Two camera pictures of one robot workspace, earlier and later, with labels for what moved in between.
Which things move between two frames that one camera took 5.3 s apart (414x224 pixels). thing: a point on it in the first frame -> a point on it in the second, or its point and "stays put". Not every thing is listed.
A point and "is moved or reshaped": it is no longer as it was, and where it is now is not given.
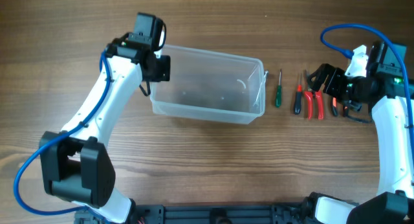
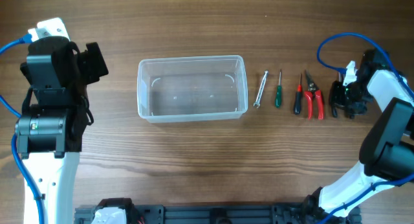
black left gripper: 165,72 -> 92,63
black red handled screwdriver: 299,97 stays put
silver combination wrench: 255,103 stays put
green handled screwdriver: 279,92 stays put
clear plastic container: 210,86 is moved or reshaped
